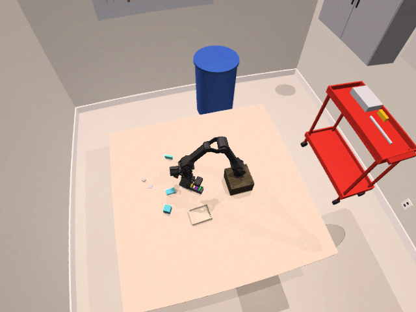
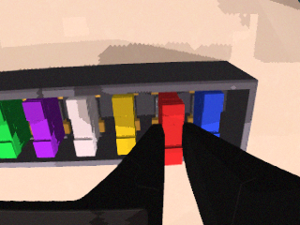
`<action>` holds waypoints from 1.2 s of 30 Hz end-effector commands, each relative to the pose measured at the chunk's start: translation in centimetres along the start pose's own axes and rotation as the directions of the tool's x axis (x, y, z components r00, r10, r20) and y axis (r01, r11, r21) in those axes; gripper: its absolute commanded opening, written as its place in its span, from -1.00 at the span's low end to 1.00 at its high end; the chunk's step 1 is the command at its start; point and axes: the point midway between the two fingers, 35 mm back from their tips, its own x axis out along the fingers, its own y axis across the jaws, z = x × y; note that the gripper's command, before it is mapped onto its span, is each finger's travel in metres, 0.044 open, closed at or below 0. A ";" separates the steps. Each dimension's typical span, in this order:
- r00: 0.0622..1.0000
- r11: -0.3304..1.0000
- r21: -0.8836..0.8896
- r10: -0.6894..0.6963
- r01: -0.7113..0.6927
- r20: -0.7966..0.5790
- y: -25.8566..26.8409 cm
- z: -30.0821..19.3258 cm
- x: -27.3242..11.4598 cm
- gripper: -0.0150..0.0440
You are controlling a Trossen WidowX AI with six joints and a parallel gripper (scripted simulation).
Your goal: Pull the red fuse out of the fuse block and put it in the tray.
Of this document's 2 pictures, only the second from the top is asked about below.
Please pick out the blue fuse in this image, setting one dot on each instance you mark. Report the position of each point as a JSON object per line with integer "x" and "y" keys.
{"x": 207, "y": 110}

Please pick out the yellow fuse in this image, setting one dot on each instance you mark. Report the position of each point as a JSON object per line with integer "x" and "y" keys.
{"x": 123, "y": 110}

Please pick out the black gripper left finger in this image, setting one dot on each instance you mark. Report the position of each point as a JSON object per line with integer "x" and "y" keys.
{"x": 132, "y": 194}

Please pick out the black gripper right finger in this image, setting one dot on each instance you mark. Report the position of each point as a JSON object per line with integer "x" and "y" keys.
{"x": 232, "y": 187}

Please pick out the dark grey fuse block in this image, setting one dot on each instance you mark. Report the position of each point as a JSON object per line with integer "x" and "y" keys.
{"x": 63, "y": 116}

